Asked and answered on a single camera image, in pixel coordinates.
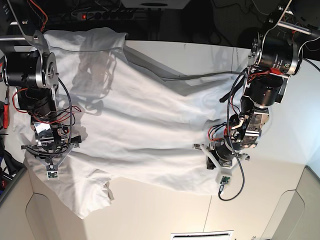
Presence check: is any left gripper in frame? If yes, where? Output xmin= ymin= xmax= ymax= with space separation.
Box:
xmin=193 ymin=139 xmax=250 ymax=175

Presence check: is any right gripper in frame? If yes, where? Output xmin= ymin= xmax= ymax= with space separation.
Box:
xmin=21 ymin=135 xmax=82 ymax=173

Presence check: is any white t-shirt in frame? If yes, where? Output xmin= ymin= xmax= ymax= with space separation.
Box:
xmin=25 ymin=27 xmax=238 ymax=219

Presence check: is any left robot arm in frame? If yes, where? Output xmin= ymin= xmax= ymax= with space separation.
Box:
xmin=206 ymin=0 xmax=320 ymax=170

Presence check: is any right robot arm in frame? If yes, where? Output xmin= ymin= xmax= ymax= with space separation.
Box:
xmin=0 ymin=0 xmax=82 ymax=179

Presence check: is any white power strip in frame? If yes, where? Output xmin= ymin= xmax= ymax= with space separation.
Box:
xmin=71 ymin=10 xmax=135 ymax=21

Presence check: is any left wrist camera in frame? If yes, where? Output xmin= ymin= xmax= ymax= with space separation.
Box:
xmin=216 ymin=172 xmax=232 ymax=185

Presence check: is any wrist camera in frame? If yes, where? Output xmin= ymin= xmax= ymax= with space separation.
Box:
xmin=46 ymin=171 xmax=59 ymax=180
xmin=216 ymin=172 xmax=232 ymax=185

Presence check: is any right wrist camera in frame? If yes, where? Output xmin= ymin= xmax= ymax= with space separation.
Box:
xmin=46 ymin=171 xmax=59 ymax=180

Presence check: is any orange handled screwdriver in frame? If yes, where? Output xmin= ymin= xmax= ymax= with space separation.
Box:
xmin=2 ymin=86 xmax=10 ymax=129

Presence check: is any black braided cable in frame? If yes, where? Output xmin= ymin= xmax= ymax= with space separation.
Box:
xmin=217 ymin=69 xmax=248 ymax=202

